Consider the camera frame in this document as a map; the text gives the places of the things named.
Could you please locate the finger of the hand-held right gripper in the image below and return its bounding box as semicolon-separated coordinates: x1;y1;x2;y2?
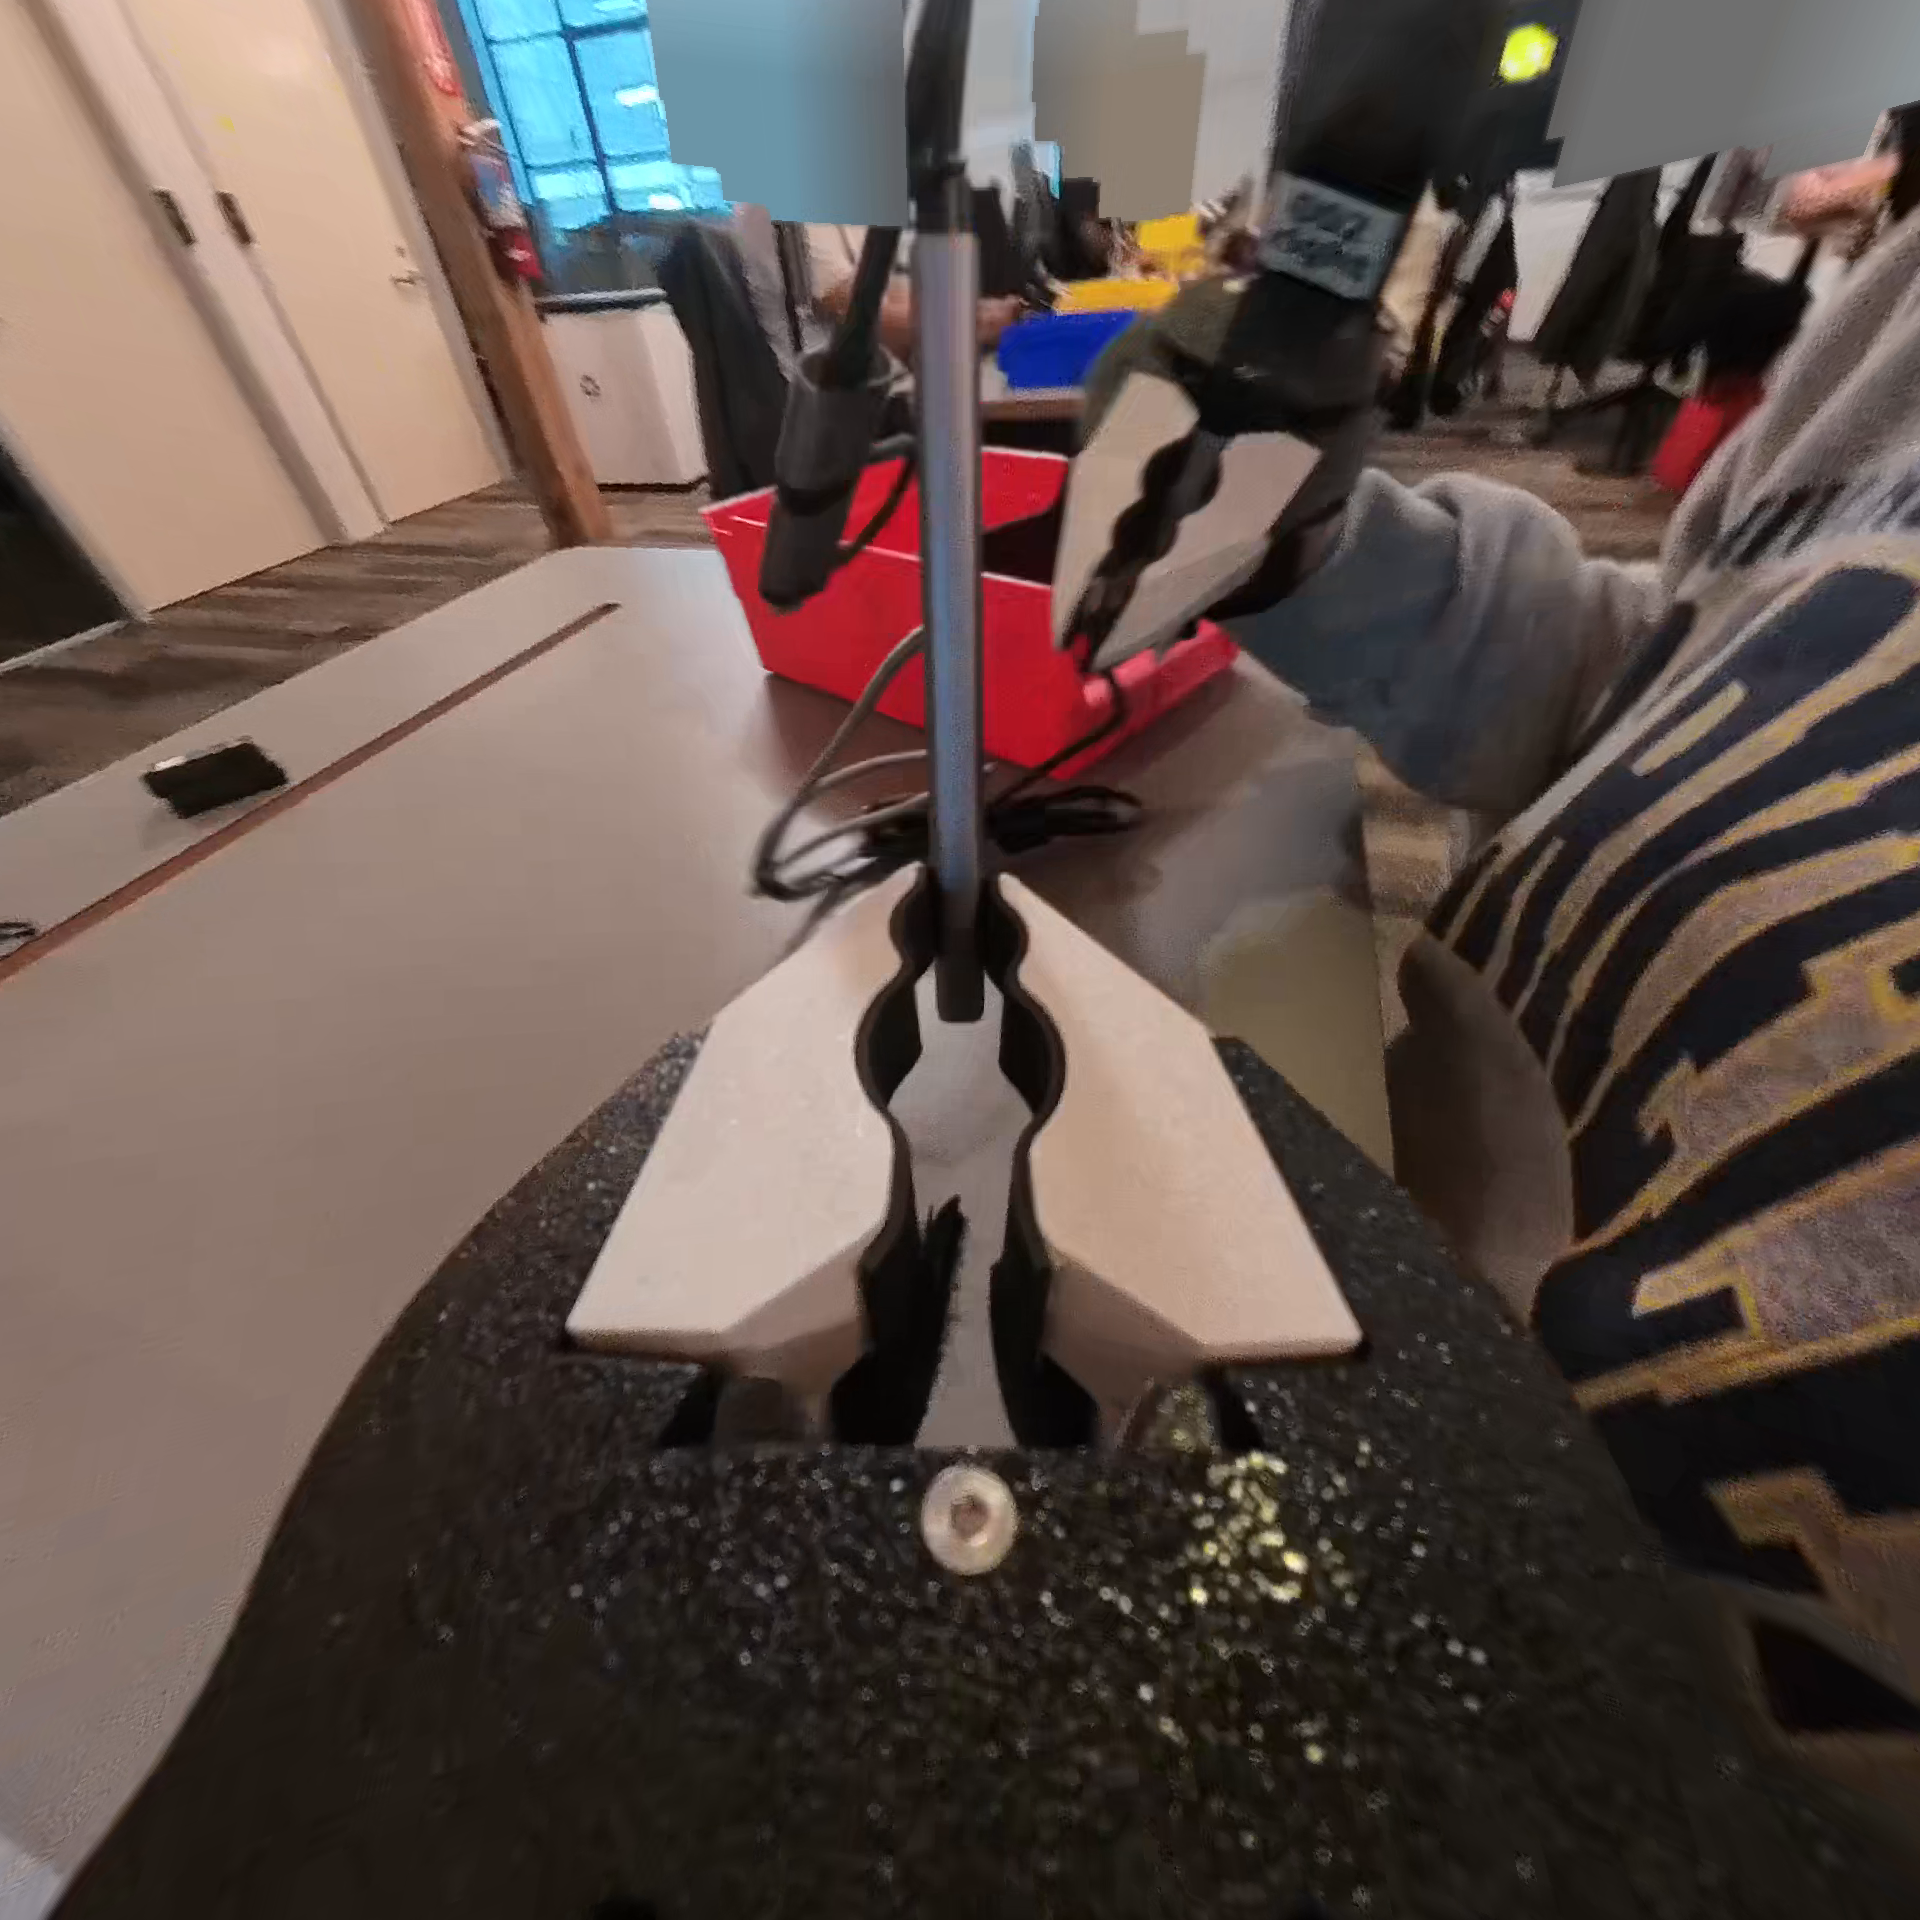
1048;373;1205;657
1086;438;1326;674

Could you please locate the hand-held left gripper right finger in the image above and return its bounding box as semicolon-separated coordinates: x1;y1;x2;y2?
999;873;1364;1444

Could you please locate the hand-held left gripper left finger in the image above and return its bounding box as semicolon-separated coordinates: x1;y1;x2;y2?
567;867;921;1370

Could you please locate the black usb-c cable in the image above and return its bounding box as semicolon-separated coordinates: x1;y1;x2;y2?
754;622;1145;906

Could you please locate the person's right forearm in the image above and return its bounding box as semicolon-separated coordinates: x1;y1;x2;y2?
1230;469;1670;820

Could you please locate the blue plastic bin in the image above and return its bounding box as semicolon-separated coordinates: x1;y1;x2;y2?
996;307;1143;396

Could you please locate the yellow plastic bin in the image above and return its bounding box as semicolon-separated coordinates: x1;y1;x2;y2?
1056;216;1208;317

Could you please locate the red plastic bin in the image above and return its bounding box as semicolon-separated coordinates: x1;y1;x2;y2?
701;449;1241;778

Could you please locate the dark hanging jacket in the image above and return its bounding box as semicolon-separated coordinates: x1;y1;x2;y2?
1534;166;1666;394
1633;150;1814;385

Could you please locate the black jacket on chair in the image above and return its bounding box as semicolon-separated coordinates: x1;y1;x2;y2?
660;221;805;500

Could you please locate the red bag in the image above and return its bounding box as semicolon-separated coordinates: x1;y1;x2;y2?
1650;374;1768;499

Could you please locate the white cabinet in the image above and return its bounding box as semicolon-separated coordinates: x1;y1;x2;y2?
536;289;711;491

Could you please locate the black desk grommet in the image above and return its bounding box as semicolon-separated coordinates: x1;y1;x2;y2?
142;738;289;820

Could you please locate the red fire extinguisher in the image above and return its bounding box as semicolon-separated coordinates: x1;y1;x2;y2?
457;120;545;291

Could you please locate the white door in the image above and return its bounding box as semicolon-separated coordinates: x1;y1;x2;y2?
119;0;514;531
0;0;383;620

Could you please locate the black cylindrical cable connector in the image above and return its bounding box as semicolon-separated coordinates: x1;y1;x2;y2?
756;224;910;612

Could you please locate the wooden post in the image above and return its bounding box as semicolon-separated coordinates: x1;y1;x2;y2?
352;0;615;550

